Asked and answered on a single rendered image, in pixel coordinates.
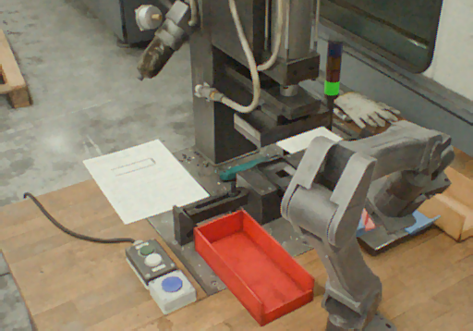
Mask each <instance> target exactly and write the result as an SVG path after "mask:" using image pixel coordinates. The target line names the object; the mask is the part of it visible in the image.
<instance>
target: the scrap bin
mask: <svg viewBox="0 0 473 331"><path fill-rule="evenodd" d="M194 233H195V248H196V251H197V253H198V254H199V255H200V256H201V257H202V258H203V259H204V262H205V263H207V264H208V265H209V266H210V267H211V269H212V270H213V271H214V273H215V274H217V275H218V277H219V278H220V279H221V280H222V281H223V283H224V284H225V285H226V286H227V288H228V289H229V290H230V291H231V292H233V295H234V296H235V297H236V299H237V300H239V301H240V303H241V305H242V306H243V307H244V308H246V309H247V311H248V313H249V314H250V315H251V316H252V317H253V318H254V319H255V321H256V323H258V324H259V325H260V326H261V327H263V326H264V325H267V324H269V323H271V322H273V321H275V320H277V319H278V318H280V317H282V316H284V315H287V314H289V313H291V312H292V311H294V310H295V309H297V308H299V307H302V306H304V305H306V304H308V303H309V302H311V301H313V297H314V286H315V277H313V276H312V275H311V274H310V273H309V272H308V270H306V269H305V268H304V267H303V266H302V265H301V264H300V263H299V262H298V261H297V260H296V259H295V258H293V256H292V255H290V254H289V253H288V252H287V251H286V250H285V248H283V247H282V246H281V245H280V244H279V243H278V241H277V240H275V239H274V238H273V237H272V236H271V235H270V234H269V233H267V232H266V231H265V230H264V229H263V227H262V226H260V225H259V224H258V223H257V222H256V220H255V219H254V218H252V217H251V216H250V215H249V214H248V213H247V212H246V211H244V210H243V209H241V210H240V211H235V212H233V213H232V214H229V215H226V216H223V217H221V218H217V219H214V220H212V221H211V222H209V223H206V224H204V225H202V226H197V227H194Z"/></svg>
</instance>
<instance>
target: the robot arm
mask: <svg viewBox="0 0 473 331"><path fill-rule="evenodd" d="M451 139H452V137H450V136H448V135H445V134H443V133H441V132H440V131H437V130H427V129H425V128H422V127H420V126H418V125H415V124H413V123H409V122H406V121H404V120H402V121H399V122H396V123H392V124H391V126H390V127H389V128H388V130H386V131H385V132H383V133H382V134H379V135H375V136H373V137H369V138H364V139H360V140H357V141H334V140H331V139H330V138H325V137H323V136H322V135H321V136H317V137H315V138H313V139H312V141H311V142H310V144H309V146H308V149H307V151H306V152H305V154H304V156H303V158H302V160H301V161H300V165H299V167H298V168H297V171H296V173H295V175H294V176H293V179H292V181H291V182H290V184H289V186H288V188H287V189H286V191H285V196H284V198H283V200H282V203H281V214H282V216H283V218H286V219H287V220H289V221H290V222H291V223H292V225H293V228H294V230H295V231H296V232H298V233H300V234H302V235H304V236H305V237H306V239H307V240H308V242H309V243H311V244H312V246H313V247H314V248H315V251H316V252H317V254H318V255H319V257H320V259H321V262H322V265H323V267H324V269H325V270H326V272H327V274H328V279H327V282H326V284H325V286H324V288H326V292H325V293H324V295H323V298H322V302H321V307H322V308H323V309H325V310H326V311H328V319H327V327H326V329H325V330H324V331H397V328H396V326H395V325H393V324H392V323H390V321H389V320H388V319H387V318H386V317H385V316H384V315H382V314H381V313H380V312H379V311H378V310H377V308H378V307H379V305H380V302H381V300H382V281H381V278H380V277H379V276H378V275H376V274H374V273H373V272H372V270H370V268H369V267H368V266H367V263H366V262H365V260H364V257H363V255H362V253H361V250H360V248H359V245H358V241H357V238H356V234H355V233H356V232H357V230H358V227H359V222H360V219H361V216H362V220H363V226H366V227H365V232H367V231H370V230H372V229H374V228H375V227H379V226H384V227H385V229H386V231H387V232H386V234H387V235H390V234H393V233H396V231H397V230H400V229H404V228H408V227H412V226H414V225H415V224H416V223H417V219H416V218H415V217H414V215H412V214H413V213H414V212H415V211H417V210H418V208H419V206H420V205H421V204H422V203H424V202H425V201H426V200H429V199H430V198H432V197H434V196H435V195H436V194H437V193H438V194H442V193H443V192H444V191H445V190H447V189H448V188H449V186H450V185H451V184H452V182H450V180H449V177H447V175H445V174H444V172H443V171H444V169H445V168H446V167H448V166H449V165H450V164H451V163H452V162H453V161H454V159H455V151H454V148H453V147H452V145H451ZM326 154H327V155H326ZM325 155H326V159H325V163H324V168H323V174H324V176H325V177H326V178H327V179H329V180H330V181H333V182H335V183H337V186H336V188H335V189H334V192H332V191H330V190H327V189H324V188H323V187H321V186H319V185H317V181H318V178H319V174H320V171H321V165H322V160H323V159H324V157H325ZM387 175H390V176H389V177H386V176H387Z"/></svg>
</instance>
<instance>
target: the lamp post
mask: <svg viewBox="0 0 473 331"><path fill-rule="evenodd" d="M343 41H344V39H343V38H342V37H340V36H330V37H329V39H328V42H330V43H342V42H343ZM338 96H339V93H338V94H335V95H330V94H327V93H323V97H324V98H325V99H327V104H326V108H329V109H330V123H329V125H326V126H324V128H325V129H327V130H330V131H331V132H332V126H333V117H334V100H336V99H337V98H338Z"/></svg>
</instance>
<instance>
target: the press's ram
mask: <svg viewBox="0 0 473 331"><path fill-rule="evenodd" d="M257 71H258V70H257ZM224 73H225V75H226V76H227V77H228V78H230V79H233V80H234V81H235V82H236V83H238V84H239V85H241V86H242V87H244V88H245V89H247V90H248V91H249V92H250V93H253V94H254V86H253V79H252V76H251V72H250V69H249V68H248V67H246V66H245V65H243V64H241V63H240V62H238V61H233V62H229V63H224ZM258 75H259V79H260V86H261V100H262V101H264V103H263V104H261V105H259V106H257V108H256V109H255V110H254V111H252V112H250V113H248V114H245V113H241V112H237V113H234V128H235V129H236V130H239V131H240V132H241V134H243V135H244V136H245V137H246V138H247V139H249V140H250V141H252V142H253V143H254V144H255V145H257V146H258V147H259V148H262V147H264V146H267V145H272V144H274V143H277V142H278V141H283V140H285V139H288V138H293V137H296V136H297V135H300V134H302V133H305V132H308V131H310V130H315V129H319V128H321V127H323V126H326V125H329V123H330V109H329V108H325V107H324V106H322V104H321V98H320V97H318V96H317V95H315V93H311V92H309V91H308V90H307V89H305V88H304V87H302V86H300V85H298V84H299V82H298V83H295V84H292V85H291V86H289V87H288V89H283V86H280V83H278V81H276V80H274V79H271V78H270V77H269V76H268V77H263V74H262V73H261V72H260V71H258Z"/></svg>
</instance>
